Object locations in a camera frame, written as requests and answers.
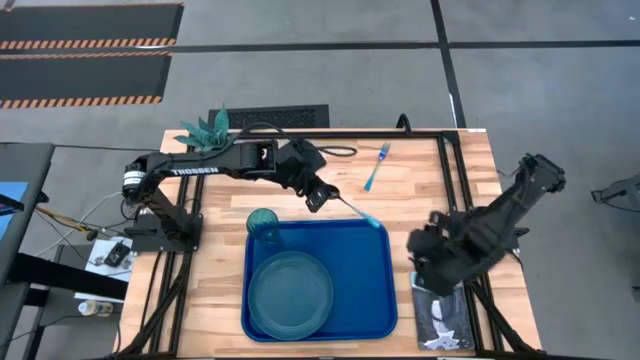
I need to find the white paper sheet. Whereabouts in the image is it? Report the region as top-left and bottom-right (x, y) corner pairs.
(74, 237), (135, 304)

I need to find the black floor vent grille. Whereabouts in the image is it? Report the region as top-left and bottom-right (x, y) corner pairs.
(207, 103), (331, 130)

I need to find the clear water bottle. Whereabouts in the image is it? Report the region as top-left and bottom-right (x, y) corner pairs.
(77, 299), (115, 318)

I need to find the white cable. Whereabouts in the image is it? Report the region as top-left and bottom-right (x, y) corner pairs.
(34, 192), (124, 257)

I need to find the grey-blue ridged plate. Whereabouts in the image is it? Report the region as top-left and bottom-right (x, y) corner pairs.
(247, 250), (335, 342)

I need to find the grey desk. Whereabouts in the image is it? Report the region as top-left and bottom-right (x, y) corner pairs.
(0, 142), (129, 360)

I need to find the teal translucent cup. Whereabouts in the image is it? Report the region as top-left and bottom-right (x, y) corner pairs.
(245, 207), (281, 247)

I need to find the teal artificial plant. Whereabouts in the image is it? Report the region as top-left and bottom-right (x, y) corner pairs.
(173, 105), (236, 153)

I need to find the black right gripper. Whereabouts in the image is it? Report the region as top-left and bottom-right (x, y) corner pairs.
(405, 210), (469, 297)

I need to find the black hazard-striped floor mat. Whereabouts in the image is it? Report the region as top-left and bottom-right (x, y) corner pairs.
(0, 2), (185, 51)
(0, 51), (174, 110)

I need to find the black handheld controller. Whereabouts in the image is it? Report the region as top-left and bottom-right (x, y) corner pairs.
(103, 241), (132, 268)

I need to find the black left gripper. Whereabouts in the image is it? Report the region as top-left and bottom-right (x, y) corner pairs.
(279, 169), (342, 214)

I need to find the grey stand foot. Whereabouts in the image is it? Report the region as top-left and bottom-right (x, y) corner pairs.
(590, 173), (640, 214)

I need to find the black cable loop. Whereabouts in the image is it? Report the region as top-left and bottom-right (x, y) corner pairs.
(318, 144), (359, 159)

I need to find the blue sheet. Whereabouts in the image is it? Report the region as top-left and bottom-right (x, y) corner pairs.
(0, 181), (30, 241)

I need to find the blue plastic tray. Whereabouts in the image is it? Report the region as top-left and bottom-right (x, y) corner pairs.
(240, 218), (399, 344)

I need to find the yellow cable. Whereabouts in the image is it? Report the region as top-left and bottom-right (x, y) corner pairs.
(34, 204), (92, 235)

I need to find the iridescent spoon with teal handle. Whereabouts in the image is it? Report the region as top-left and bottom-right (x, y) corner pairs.
(327, 187), (384, 230)

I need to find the iridescent fork with teal handle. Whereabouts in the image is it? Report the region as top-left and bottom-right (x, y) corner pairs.
(363, 141), (392, 193)

